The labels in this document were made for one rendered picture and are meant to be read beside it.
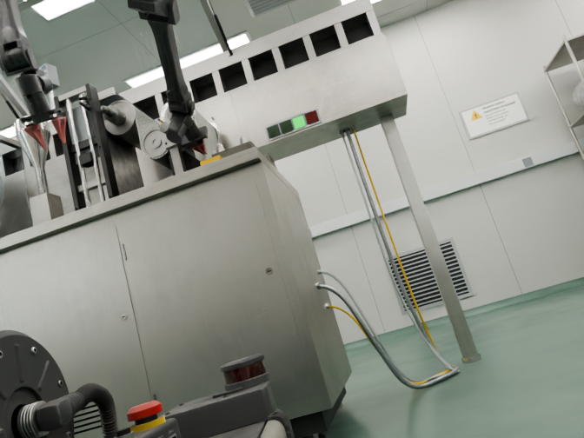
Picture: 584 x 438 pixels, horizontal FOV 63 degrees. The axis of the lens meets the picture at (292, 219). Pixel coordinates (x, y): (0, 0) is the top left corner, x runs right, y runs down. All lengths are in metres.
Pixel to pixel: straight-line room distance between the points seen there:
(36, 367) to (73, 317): 1.20
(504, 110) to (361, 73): 2.65
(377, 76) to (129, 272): 1.31
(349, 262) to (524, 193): 1.61
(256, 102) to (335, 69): 0.38
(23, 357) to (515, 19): 4.90
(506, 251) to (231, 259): 3.26
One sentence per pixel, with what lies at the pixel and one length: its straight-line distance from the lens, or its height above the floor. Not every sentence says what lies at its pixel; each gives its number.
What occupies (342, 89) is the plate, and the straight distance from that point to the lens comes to 2.17.
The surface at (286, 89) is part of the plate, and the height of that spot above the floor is 1.36.
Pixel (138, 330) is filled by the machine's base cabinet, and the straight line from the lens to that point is 1.59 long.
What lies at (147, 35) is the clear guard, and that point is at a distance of 2.45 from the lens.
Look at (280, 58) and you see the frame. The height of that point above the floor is 1.52.
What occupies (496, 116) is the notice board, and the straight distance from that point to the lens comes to 4.66.
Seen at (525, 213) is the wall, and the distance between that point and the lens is 4.49.
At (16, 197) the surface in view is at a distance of 2.62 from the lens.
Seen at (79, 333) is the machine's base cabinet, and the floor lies 0.51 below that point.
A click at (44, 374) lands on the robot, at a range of 0.52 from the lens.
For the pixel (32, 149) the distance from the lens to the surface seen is 2.38.
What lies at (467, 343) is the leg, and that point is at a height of 0.08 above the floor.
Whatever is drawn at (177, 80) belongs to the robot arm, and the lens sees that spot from 1.64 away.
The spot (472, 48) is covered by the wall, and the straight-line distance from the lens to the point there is 4.91.
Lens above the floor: 0.35
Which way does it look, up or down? 12 degrees up
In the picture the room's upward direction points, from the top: 16 degrees counter-clockwise
